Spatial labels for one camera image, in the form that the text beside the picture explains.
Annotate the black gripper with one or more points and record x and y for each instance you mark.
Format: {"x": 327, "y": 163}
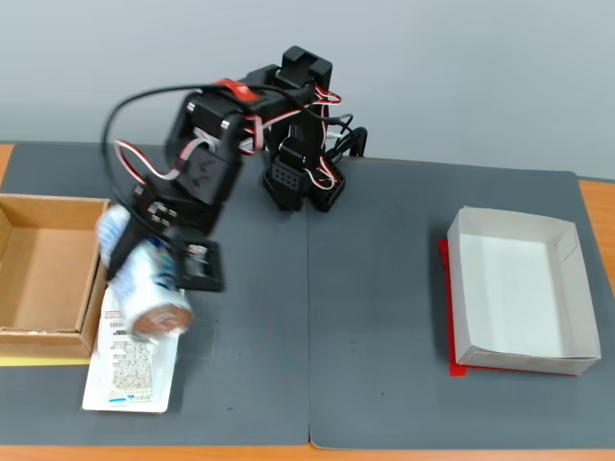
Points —
{"x": 155, "y": 214}

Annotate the red paper sheet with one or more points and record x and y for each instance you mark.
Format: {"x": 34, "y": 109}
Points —
{"x": 456, "y": 371}

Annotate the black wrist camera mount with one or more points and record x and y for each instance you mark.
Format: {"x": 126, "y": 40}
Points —
{"x": 202, "y": 269}

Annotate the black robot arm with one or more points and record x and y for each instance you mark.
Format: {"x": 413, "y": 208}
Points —
{"x": 211, "y": 168}

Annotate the red tape strip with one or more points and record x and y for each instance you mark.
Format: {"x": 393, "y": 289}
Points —
{"x": 238, "y": 90}

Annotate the white plastic food package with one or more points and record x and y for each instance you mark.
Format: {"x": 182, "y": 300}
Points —
{"x": 134, "y": 379}

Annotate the dark grey table mat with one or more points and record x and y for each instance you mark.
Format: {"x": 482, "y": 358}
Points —
{"x": 384, "y": 269}
{"x": 240, "y": 336}

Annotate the brown cardboard box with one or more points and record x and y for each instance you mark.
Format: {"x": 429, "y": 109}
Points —
{"x": 48, "y": 269}

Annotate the white paper box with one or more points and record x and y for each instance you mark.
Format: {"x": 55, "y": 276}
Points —
{"x": 509, "y": 293}

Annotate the white blue drink can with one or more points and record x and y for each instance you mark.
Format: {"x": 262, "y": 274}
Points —
{"x": 149, "y": 298}

